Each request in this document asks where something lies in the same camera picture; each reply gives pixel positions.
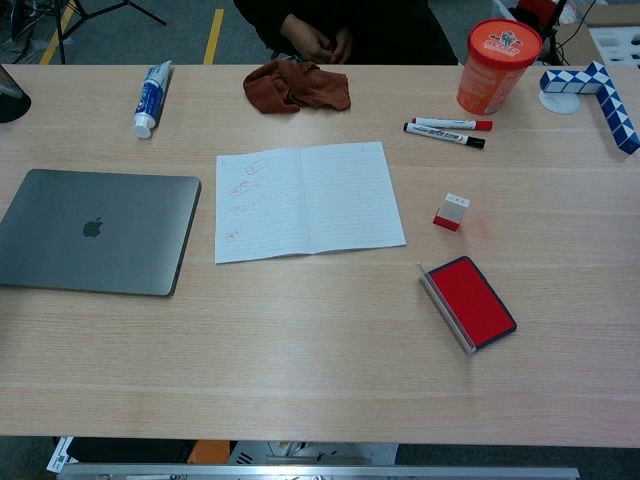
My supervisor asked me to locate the person's right hand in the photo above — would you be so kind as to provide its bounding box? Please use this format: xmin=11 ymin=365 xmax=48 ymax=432
xmin=279 ymin=13 xmax=334 ymax=65

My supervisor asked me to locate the person's left hand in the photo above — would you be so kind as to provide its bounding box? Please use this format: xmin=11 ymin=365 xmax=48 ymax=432
xmin=328 ymin=27 xmax=354 ymax=65

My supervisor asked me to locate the small red white stamp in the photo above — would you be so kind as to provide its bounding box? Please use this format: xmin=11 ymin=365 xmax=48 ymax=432
xmin=432 ymin=192 xmax=471 ymax=232

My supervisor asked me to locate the brown crumpled cloth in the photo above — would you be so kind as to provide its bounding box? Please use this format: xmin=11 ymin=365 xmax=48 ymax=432
xmin=242 ymin=60 xmax=352 ymax=115

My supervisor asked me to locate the black whiteboard marker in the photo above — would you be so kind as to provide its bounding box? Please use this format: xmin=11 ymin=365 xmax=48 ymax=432
xmin=402 ymin=122 xmax=487 ymax=150

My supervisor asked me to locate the red whiteboard marker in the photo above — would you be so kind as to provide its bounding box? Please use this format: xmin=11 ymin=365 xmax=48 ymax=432
xmin=410 ymin=116 xmax=494 ymax=132

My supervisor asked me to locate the open lined notebook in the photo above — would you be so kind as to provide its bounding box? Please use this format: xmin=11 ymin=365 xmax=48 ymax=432
xmin=214 ymin=141 xmax=407 ymax=265

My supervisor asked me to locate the blue white small box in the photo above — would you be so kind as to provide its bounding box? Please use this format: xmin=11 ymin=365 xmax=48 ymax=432
xmin=538 ymin=60 xmax=640 ymax=155

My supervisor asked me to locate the cardboard box with foam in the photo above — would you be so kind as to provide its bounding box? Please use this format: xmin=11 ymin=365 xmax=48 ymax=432
xmin=554 ymin=0 xmax=640 ymax=66

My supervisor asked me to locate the red ink pad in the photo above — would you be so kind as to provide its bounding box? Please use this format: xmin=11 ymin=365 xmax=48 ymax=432
xmin=416 ymin=255 xmax=518 ymax=355

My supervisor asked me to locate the orange lidded canister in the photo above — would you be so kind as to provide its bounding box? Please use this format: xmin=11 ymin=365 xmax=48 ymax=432
xmin=455 ymin=18 xmax=544 ymax=116

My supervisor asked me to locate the white blue toothpaste tube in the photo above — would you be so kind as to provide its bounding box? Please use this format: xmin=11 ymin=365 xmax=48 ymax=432
xmin=132 ymin=60 xmax=174 ymax=140

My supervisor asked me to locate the white round disc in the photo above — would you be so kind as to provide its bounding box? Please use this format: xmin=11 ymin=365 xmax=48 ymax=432
xmin=538 ymin=88 xmax=582 ymax=116

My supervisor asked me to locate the black tripod stand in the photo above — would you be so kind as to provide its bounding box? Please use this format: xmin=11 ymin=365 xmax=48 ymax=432
xmin=49 ymin=0 xmax=169 ymax=65

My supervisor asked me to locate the grey closed laptop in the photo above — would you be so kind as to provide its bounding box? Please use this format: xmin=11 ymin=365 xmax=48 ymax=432
xmin=0 ymin=168 xmax=203 ymax=298

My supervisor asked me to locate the black rounded object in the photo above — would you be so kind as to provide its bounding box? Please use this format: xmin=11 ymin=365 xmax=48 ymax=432
xmin=0 ymin=64 xmax=32 ymax=124

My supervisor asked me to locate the aluminium profile rail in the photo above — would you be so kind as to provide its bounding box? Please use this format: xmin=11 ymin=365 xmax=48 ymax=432
xmin=57 ymin=462 xmax=581 ymax=480

